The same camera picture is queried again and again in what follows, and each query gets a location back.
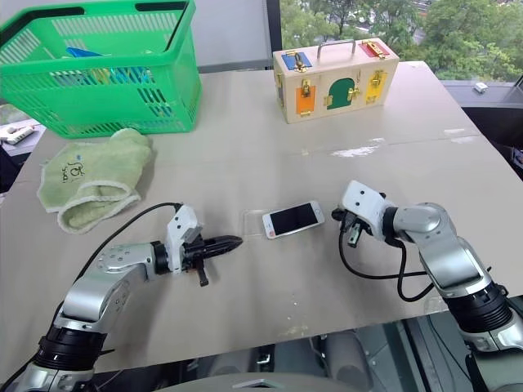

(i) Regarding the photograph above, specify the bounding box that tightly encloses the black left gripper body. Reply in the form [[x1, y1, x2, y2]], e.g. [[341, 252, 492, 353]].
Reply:
[[181, 235, 211, 287]]

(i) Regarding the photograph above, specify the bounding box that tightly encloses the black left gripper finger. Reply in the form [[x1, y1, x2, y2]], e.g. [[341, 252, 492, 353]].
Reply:
[[203, 234, 244, 248], [203, 244, 242, 259]]

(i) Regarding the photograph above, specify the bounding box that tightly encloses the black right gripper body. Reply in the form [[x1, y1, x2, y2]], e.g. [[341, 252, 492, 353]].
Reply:
[[340, 208, 376, 239]]

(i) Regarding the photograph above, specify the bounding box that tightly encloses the clear plastic phone case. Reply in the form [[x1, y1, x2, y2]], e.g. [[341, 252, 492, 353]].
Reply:
[[243, 208, 274, 243]]

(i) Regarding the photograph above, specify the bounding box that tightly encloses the white smartphone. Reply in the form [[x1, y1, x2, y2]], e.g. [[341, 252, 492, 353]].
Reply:
[[261, 199, 326, 241]]

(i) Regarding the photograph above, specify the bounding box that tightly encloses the dark rounded shape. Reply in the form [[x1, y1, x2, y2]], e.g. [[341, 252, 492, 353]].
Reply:
[[322, 330, 373, 390]]

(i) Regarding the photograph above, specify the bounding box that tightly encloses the light green towel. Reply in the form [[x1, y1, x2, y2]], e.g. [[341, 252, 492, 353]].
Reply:
[[37, 127, 154, 236]]

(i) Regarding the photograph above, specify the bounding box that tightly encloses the grey robot torso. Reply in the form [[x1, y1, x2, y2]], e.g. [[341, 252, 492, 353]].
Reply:
[[154, 368, 371, 392]]

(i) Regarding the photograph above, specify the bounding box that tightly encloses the wooden lock activity box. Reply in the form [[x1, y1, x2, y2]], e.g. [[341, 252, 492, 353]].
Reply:
[[272, 38, 401, 124]]

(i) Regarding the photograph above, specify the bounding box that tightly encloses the green plastic shopping basket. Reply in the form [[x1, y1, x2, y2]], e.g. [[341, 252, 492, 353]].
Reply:
[[0, 0, 204, 139]]

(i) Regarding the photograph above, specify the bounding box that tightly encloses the white power strip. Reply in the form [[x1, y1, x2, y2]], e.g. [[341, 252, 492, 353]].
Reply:
[[0, 125, 36, 145]]

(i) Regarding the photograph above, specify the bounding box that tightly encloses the blue packet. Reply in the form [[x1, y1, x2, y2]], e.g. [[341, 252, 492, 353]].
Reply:
[[65, 46, 116, 60]]

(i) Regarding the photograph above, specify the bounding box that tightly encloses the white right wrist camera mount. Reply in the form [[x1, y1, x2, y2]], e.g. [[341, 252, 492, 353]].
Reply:
[[340, 180, 396, 240]]

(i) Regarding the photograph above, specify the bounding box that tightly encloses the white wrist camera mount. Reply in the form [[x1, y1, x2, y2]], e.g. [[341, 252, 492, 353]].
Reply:
[[340, 180, 396, 240], [164, 203, 204, 274]]

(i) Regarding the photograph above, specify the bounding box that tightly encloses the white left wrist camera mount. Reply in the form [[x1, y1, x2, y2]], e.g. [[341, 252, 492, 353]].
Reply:
[[164, 203, 204, 274]]

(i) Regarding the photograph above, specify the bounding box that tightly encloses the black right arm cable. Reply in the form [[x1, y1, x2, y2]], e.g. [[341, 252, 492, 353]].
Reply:
[[337, 226, 435, 303]]

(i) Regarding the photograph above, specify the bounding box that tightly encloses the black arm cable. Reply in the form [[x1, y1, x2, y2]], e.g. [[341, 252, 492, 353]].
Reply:
[[337, 226, 435, 303], [74, 202, 186, 283]]

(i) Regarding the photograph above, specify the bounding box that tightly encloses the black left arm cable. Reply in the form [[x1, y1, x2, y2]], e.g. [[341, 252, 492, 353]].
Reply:
[[74, 202, 186, 283]]

